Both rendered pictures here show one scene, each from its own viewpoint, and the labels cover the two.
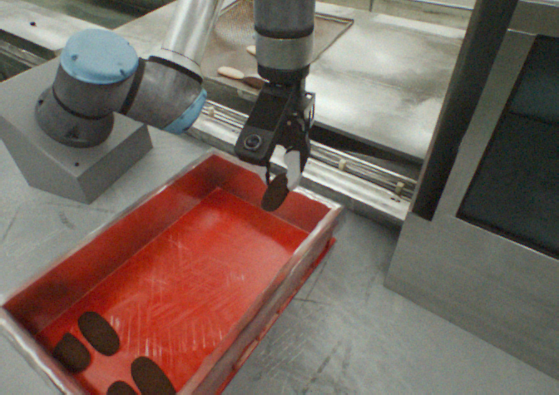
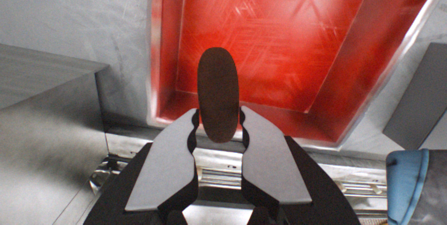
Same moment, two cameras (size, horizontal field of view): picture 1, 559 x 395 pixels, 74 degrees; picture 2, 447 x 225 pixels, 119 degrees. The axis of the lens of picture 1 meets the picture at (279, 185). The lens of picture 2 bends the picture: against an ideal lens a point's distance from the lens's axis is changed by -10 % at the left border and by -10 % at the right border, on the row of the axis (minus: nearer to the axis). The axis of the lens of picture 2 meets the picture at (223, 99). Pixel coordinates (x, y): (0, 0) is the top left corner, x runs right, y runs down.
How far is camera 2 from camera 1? 49 cm
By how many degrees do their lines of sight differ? 24
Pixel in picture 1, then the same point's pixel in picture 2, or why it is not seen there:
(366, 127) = (193, 214)
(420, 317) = (68, 46)
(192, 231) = (315, 49)
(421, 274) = (42, 71)
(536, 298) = not seen: outside the picture
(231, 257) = (260, 32)
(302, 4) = not seen: outside the picture
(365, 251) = (141, 95)
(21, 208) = not seen: outside the picture
